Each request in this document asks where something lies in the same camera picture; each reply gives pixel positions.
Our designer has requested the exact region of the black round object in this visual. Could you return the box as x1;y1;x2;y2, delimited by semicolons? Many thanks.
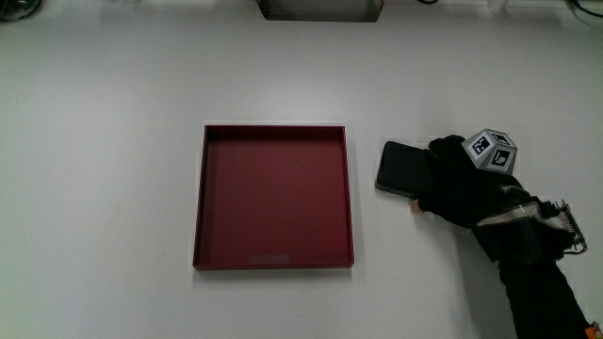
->
0;0;44;23

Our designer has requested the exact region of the black cable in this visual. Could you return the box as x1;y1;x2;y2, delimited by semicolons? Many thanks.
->
567;0;603;20

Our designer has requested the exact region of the dark red square tray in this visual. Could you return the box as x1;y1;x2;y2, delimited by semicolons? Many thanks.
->
192;123;355;271

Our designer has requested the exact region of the person's right forearm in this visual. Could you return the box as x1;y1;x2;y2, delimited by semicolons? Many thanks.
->
497;259;595;339

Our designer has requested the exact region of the person's right hand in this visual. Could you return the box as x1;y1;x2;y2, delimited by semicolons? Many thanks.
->
410;128;588;263

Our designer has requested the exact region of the black battery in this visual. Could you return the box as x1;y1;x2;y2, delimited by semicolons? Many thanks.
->
374;140;434;200

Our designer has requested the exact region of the white desk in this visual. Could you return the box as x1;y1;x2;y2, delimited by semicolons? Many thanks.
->
0;0;603;339

